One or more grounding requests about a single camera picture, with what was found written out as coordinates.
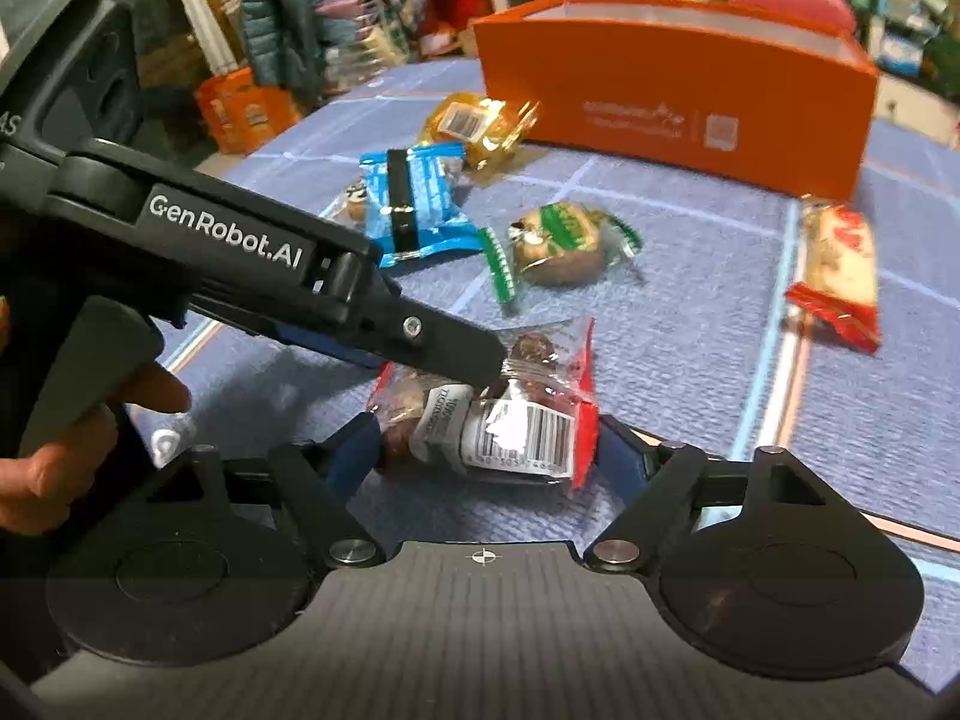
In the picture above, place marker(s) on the orange cardboard box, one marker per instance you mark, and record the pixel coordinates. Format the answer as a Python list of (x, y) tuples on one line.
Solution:
[(600, 90)]

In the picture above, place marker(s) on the green white snack packet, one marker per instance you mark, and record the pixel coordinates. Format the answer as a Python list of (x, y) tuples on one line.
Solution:
[(562, 247)]

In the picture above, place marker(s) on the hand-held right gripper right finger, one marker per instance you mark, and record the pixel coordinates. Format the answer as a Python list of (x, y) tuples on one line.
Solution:
[(626, 457)]

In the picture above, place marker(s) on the teal puffer jacket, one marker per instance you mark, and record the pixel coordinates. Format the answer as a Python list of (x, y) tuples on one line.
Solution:
[(292, 22)]

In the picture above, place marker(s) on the pink case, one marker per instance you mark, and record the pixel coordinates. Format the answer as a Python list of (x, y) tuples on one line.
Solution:
[(795, 4)]

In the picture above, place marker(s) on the yellow snack packet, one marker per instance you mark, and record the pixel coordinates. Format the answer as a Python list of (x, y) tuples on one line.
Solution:
[(480, 127)]

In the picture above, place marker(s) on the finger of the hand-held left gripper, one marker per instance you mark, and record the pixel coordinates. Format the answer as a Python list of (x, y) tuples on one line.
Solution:
[(330, 345), (435, 337)]

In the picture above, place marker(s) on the small white plastic piece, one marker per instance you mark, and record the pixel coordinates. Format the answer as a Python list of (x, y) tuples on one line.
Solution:
[(169, 444)]

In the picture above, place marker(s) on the blue snack packet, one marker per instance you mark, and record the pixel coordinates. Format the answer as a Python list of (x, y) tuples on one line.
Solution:
[(431, 195)]

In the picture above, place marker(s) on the pile of packed goods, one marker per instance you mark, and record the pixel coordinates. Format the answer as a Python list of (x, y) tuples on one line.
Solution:
[(375, 30)]

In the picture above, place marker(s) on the orange carton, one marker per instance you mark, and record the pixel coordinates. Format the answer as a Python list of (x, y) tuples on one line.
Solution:
[(247, 109)]

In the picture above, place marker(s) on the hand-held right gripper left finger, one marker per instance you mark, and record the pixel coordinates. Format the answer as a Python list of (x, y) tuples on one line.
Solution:
[(352, 457)]

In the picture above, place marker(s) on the red white snack packet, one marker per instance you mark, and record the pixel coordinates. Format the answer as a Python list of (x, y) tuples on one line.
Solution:
[(840, 262)]

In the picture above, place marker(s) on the blue checked cloth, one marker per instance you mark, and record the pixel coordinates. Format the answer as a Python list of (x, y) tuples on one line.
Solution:
[(675, 360)]

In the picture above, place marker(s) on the person's left hand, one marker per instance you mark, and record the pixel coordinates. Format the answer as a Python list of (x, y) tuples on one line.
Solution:
[(52, 480)]

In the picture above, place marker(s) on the small brown pastry packet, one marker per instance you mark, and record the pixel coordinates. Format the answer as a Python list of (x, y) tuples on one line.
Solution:
[(351, 202)]

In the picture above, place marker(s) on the clear red-trimmed snack packet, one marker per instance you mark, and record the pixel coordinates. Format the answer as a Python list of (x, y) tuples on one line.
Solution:
[(517, 420)]

